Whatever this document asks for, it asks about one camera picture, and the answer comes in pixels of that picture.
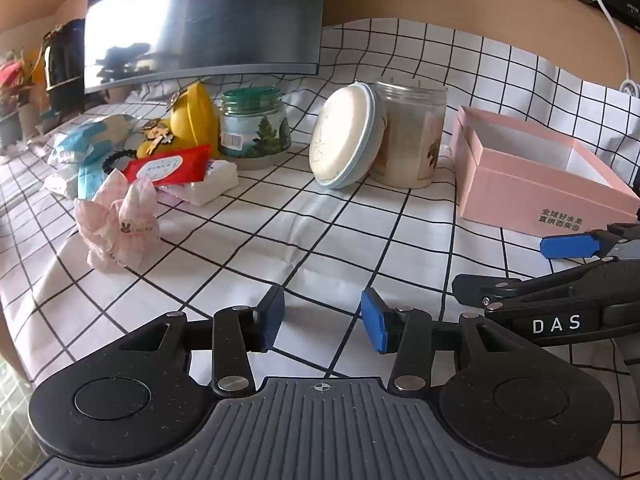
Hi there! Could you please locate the glass jar with green lid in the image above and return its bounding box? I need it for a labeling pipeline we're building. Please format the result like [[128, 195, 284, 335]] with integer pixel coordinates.
[[219, 87, 293, 171]]

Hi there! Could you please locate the round cream case blue rim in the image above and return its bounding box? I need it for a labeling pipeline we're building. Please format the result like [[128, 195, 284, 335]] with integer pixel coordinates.
[[308, 81, 388, 190]]

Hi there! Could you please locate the wooden flower charm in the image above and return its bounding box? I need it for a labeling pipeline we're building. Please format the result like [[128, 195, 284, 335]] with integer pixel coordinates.
[[141, 120, 174, 154]]

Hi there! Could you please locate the black hair tie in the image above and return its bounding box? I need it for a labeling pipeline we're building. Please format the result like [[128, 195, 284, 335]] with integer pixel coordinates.
[[101, 148, 138, 175]]

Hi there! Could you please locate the pink rabbit print tissue packet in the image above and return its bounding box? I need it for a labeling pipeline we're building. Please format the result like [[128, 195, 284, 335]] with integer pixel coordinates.
[[74, 169, 162, 272]]

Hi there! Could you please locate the black backpack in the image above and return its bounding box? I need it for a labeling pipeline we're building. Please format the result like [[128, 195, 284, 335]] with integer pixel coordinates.
[[40, 19, 87, 113]]

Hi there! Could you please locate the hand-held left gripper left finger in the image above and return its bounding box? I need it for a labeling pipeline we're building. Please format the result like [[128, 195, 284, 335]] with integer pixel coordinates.
[[120, 284, 286, 397]]

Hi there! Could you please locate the dark computer monitor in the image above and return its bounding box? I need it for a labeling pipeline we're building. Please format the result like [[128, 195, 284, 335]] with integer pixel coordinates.
[[82, 0, 328, 96]]

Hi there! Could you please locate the blue and white packet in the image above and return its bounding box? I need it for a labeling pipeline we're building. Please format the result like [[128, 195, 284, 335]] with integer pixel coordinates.
[[44, 114, 138, 200]]

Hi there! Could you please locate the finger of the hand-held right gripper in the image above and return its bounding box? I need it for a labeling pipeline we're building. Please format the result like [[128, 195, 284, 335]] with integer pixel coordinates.
[[452, 258, 640, 317], [540, 222, 640, 261]]

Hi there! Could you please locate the pink cardboard box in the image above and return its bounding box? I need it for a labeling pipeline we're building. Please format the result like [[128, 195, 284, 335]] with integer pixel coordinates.
[[450, 105, 640, 238]]

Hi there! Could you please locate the colourful printed tissue pack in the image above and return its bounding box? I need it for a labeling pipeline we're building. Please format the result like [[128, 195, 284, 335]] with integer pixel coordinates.
[[172, 159, 240, 207]]

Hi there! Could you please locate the white power cable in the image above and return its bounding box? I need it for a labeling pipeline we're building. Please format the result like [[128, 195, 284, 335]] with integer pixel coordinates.
[[595, 0, 635, 85]]

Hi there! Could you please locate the yellow plush toy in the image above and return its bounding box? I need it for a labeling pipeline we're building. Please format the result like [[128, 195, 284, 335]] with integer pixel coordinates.
[[137, 82, 221, 161]]

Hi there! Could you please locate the clear plastic jar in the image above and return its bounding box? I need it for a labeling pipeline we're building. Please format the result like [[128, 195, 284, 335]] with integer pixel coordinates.
[[369, 77, 448, 188]]

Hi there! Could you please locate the red wet wipes packet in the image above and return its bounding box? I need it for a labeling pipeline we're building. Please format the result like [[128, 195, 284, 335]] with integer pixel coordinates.
[[122, 144, 212, 188]]

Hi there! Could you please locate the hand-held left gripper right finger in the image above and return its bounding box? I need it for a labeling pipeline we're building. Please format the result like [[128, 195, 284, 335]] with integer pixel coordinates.
[[361, 287, 540, 395]]

